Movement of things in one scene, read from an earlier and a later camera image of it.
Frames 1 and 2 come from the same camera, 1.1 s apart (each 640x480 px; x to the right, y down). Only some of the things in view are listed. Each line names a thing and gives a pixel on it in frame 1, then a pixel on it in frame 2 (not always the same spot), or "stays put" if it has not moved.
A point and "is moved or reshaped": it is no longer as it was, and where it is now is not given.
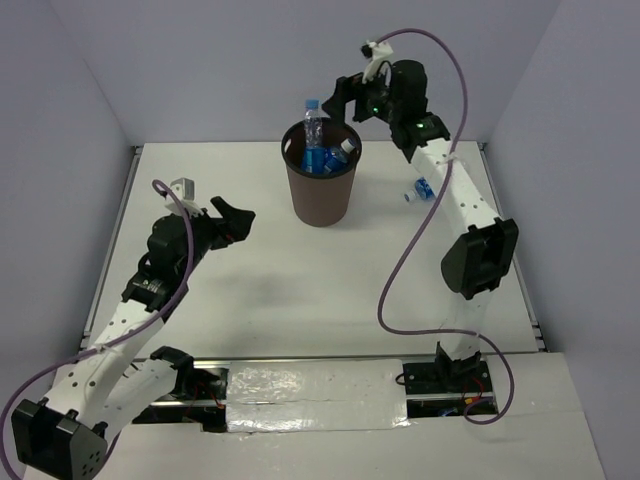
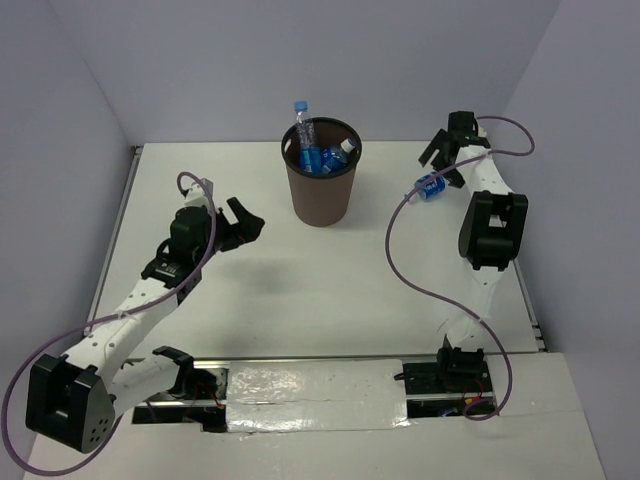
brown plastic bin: x=324 y=199 stays put
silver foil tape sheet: x=316 y=395 stays put
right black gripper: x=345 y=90 → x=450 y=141
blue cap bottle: x=313 y=154 is moved or reshaped
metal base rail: x=448 y=388 stays put
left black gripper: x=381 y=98 → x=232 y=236
